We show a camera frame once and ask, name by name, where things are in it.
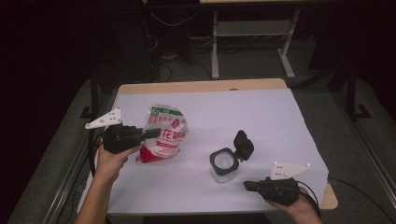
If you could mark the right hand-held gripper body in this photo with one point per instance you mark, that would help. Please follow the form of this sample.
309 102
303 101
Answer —
280 189

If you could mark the clear jar with black lid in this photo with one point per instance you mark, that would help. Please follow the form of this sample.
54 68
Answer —
224 161

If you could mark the person's left hand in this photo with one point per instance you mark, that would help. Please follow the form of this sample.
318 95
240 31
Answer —
109 163

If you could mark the wooden table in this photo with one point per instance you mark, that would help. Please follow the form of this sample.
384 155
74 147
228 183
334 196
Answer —
202 85

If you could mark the black metal stand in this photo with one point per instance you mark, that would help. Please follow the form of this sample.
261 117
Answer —
94 93
351 93

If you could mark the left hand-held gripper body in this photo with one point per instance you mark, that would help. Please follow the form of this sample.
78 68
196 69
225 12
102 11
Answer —
121 138

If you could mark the person's right hand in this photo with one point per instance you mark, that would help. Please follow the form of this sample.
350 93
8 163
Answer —
303 211

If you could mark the white metal desk frame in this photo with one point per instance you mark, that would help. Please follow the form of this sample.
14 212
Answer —
249 28

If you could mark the white paper sheet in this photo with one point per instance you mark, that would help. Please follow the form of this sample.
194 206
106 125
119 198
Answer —
249 118

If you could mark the red and white seasoning bag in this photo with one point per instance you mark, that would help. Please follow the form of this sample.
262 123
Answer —
168 140

